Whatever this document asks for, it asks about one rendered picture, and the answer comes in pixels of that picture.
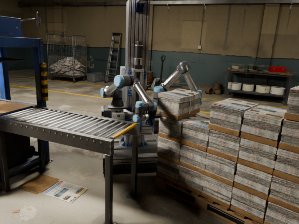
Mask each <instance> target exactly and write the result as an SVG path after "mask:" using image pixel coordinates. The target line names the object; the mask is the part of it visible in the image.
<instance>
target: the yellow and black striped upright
mask: <svg viewBox="0 0 299 224"><path fill-rule="evenodd" d="M40 72H41V86H42V100H43V101H48V82H47V67H46V63H40Z"/></svg>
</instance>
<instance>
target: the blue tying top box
mask: <svg viewBox="0 0 299 224"><path fill-rule="evenodd" d="M19 21H21V18H13V17H6V16H0V36H3V37H22V26H21V23H19Z"/></svg>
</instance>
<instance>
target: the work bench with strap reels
mask: <svg viewBox="0 0 299 224"><path fill-rule="evenodd" d="M227 71H228V72H227V80H226V89H225V97H224V98H226V96H227V95H228V92H237V93H245V94H254V95H262V96H274V97H282V98H283V100H282V101H285V104H284V105H287V99H288V94H289V90H290V84H291V78H292V76H293V74H292V73H291V74H287V72H286V67H281V66H278V65H277V66H270V67H269V71H267V70H264V71H257V70H253V69H250V70H249V71H247V74H256V75H266V76H282V77H287V80H286V86H285V88H283V87H277V86H272V87H270V86H266V85H256V90H254V85H253V84H243V86H242V88H241V83H236V82H230V75H231V72H233V73H244V74H246V71H244V69H243V68H240V69H235V68H234V69H230V68H228V69H227ZM288 80H289V81H288ZM288 82H289V83H288ZM287 86H288V88H287ZM286 91H287V92H286ZM285 98H286V99H285Z"/></svg>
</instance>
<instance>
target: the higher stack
mask: <svg viewBox="0 0 299 224"><path fill-rule="evenodd" d="M285 113H289V114H294V115H299V86H297V87H294V88H291V89H290V91H289V98H288V107H287V111H286V112H285ZM283 121H284V123H283V127H282V133H281V141H280V143H283V144H288V145H291V146H295V147H298V148H299V121H295V120H289V119H284V120H283ZM275 171H278V172H282V173H285V174H288V175H290V176H294V177H297V178H299V153H296V152H292V151H288V150H285V149H282V148H278V150H277V160H276V164H275ZM269 196H271V197H273V198H276V199H278V200H280V201H283V202H285V203H288V204H291V205H293V206H296V207H298V208H299V184H298V183H295V182H292V181H289V180H286V179H283V178H281V177H278V176H274V175H273V178H272V183H271V191H270V195H269ZM265 221H266V222H268V223H270V224H299V213H297V212H295V211H292V210H290V209H288V208H285V207H283V206H280V205H278V204H275V203H272V202H270V201H269V202H268V207H267V212H266V214H265Z"/></svg>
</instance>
